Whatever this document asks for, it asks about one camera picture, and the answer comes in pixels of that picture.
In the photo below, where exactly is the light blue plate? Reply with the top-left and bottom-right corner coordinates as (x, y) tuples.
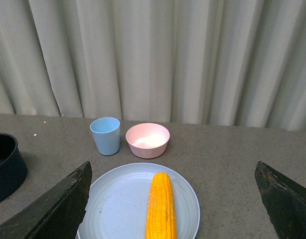
(77, 163), (200, 239)

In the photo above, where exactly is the pink plastic bowl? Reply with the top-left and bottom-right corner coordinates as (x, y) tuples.
(126, 122), (170, 159)

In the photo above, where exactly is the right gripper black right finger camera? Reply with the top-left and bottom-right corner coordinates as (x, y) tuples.
(254, 161), (306, 239)

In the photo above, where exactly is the white curtain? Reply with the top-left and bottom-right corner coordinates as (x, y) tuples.
(0, 0), (306, 131)

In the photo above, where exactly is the dark blue saucepan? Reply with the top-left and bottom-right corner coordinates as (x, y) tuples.
(0, 133), (28, 202)

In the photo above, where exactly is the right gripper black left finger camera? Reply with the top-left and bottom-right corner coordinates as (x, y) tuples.
(0, 161), (92, 239)

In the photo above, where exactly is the light blue plastic cup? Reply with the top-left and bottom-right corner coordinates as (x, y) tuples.
(90, 117), (120, 156)

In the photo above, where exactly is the yellow corn cob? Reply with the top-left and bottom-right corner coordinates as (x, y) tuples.
(145, 172), (177, 239)

